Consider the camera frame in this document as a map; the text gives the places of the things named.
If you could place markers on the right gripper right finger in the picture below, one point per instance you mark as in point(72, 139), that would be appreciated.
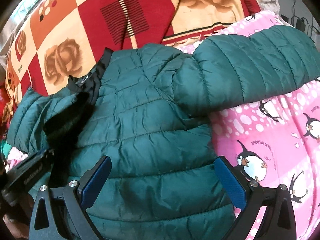
point(249, 196)

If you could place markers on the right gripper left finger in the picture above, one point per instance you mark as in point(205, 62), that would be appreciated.
point(54, 208)

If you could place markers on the green quilted puffer jacket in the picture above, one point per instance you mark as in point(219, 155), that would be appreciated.
point(151, 118)

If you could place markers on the red clothes pile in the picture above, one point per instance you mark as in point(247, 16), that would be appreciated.
point(7, 110)

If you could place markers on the pink penguin blanket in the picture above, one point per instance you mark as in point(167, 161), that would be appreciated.
point(272, 141)

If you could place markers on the red orange rose blanket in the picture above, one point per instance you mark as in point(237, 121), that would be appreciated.
point(62, 38)

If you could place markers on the black power adapter with cables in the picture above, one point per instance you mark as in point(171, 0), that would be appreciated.
point(299, 16)

